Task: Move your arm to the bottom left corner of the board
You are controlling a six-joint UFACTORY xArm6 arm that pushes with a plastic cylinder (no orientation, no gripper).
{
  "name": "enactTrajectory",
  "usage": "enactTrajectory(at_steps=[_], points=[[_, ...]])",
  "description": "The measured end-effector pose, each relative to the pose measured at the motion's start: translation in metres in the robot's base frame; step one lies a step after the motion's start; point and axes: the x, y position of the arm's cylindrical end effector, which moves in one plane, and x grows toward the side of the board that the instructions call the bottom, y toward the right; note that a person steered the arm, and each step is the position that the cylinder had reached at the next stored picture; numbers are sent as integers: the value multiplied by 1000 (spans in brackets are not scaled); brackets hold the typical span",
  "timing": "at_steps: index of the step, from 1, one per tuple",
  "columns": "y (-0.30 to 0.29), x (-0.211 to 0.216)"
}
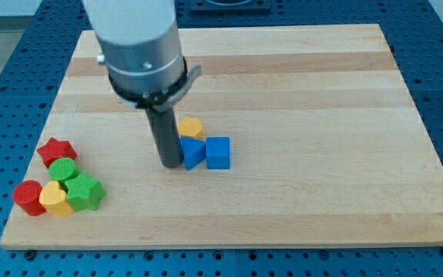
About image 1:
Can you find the wooden board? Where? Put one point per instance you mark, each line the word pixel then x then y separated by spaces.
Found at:
pixel 327 150

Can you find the yellow hexagon block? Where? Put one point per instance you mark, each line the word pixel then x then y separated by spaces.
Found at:
pixel 192 128

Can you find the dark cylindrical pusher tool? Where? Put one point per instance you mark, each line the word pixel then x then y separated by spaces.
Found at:
pixel 165 133

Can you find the red cylinder block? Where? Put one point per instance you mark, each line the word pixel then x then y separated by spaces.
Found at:
pixel 26 196

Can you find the blue triangle block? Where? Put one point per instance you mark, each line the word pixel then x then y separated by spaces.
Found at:
pixel 194 152

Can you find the green star block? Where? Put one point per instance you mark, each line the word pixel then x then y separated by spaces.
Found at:
pixel 84 192

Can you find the green cylinder block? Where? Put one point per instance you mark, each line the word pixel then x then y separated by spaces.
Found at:
pixel 62 170

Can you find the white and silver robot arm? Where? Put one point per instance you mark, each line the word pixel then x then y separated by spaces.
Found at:
pixel 141 50

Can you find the yellow heart block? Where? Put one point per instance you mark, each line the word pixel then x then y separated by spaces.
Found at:
pixel 54 199

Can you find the red star block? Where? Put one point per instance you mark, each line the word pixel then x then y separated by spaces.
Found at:
pixel 55 149

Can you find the blue cube block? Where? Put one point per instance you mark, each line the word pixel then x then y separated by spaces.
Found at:
pixel 218 153

